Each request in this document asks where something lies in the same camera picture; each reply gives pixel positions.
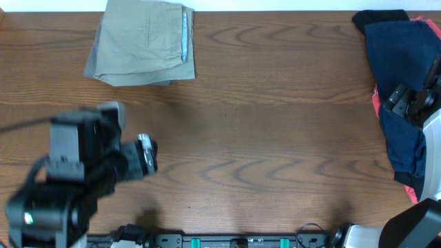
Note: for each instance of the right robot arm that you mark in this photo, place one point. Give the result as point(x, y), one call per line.
point(419, 225)

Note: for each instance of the navy blue garment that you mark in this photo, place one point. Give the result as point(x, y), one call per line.
point(399, 69)

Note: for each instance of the black garment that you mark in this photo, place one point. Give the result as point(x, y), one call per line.
point(379, 16)

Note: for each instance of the light khaki shorts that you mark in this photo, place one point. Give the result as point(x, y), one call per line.
point(145, 36)

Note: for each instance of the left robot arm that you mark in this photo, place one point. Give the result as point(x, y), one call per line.
point(86, 160)

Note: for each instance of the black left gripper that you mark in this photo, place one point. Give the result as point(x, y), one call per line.
point(135, 169)

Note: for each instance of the folded dark grey shorts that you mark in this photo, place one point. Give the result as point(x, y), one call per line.
point(161, 77)

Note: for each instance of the black mounting rail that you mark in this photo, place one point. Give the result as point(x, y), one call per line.
point(309, 235)

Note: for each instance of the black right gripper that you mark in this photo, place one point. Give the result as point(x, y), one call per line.
point(401, 100)

